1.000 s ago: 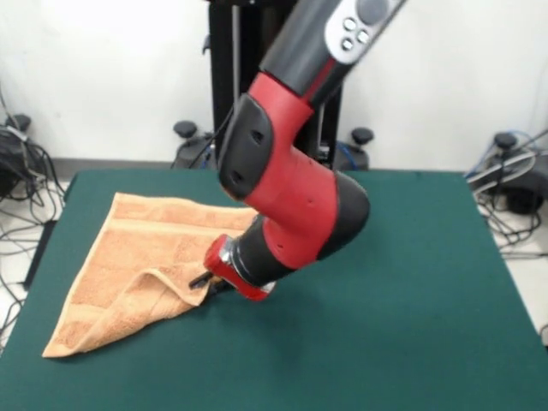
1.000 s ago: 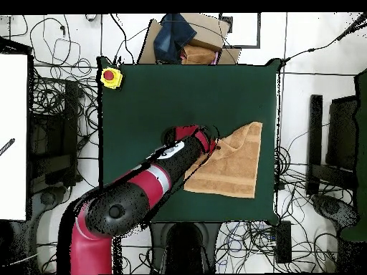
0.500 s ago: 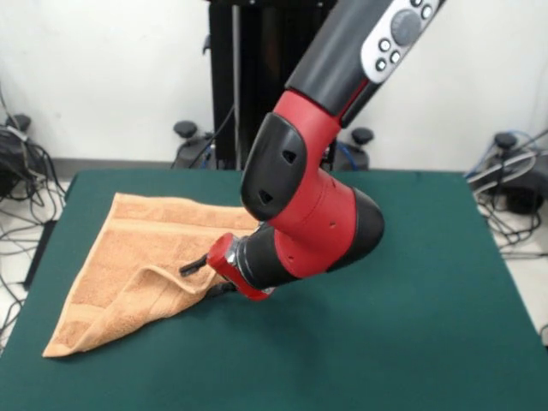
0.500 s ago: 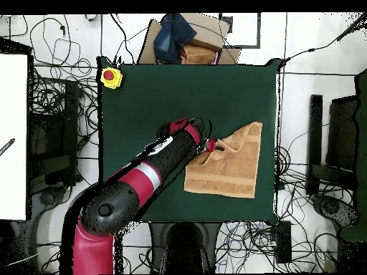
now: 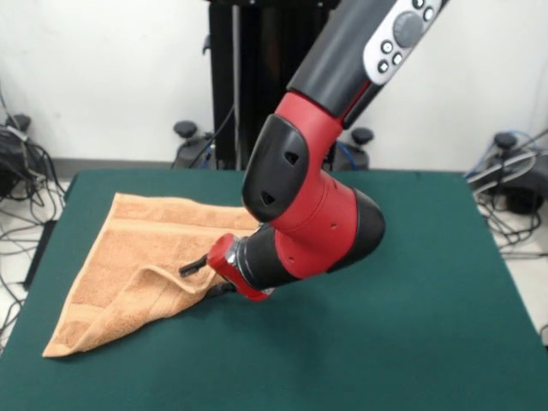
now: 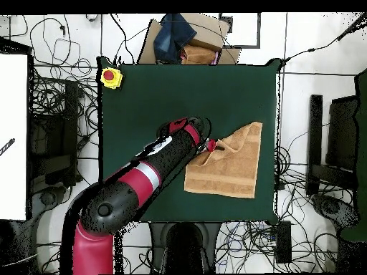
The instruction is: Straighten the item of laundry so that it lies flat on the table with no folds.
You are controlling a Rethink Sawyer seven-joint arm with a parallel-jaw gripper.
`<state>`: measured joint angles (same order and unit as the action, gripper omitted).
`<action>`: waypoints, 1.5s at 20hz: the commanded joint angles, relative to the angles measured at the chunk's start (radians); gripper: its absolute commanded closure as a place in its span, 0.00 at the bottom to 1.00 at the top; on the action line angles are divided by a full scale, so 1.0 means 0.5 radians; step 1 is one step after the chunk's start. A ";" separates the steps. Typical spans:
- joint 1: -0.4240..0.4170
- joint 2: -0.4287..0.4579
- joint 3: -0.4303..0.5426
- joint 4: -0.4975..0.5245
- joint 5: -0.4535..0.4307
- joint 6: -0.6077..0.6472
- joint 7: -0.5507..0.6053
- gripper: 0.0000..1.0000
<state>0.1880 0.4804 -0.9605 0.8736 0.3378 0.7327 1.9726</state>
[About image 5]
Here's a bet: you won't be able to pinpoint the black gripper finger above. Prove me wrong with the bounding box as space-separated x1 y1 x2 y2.
178 253 210 277
207 280 237 300

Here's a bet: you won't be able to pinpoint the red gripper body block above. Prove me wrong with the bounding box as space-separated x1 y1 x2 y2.
206 233 275 302

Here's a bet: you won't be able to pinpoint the tan terry towel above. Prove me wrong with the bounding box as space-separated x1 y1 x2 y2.
41 192 269 358

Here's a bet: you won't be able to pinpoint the dark green table cloth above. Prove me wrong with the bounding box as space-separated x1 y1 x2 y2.
0 170 548 411

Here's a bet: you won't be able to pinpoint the black floor base foot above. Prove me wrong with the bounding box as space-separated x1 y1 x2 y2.
468 131 548 215
0 114 33 198

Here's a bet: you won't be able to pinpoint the tangled black floor cables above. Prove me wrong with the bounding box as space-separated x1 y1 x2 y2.
0 85 68 348
474 196 548 259

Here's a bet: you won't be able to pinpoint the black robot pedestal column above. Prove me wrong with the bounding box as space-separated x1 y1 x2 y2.
200 0 356 171

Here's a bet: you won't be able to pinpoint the blue cable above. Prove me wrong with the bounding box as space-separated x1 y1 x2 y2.
464 129 548 180

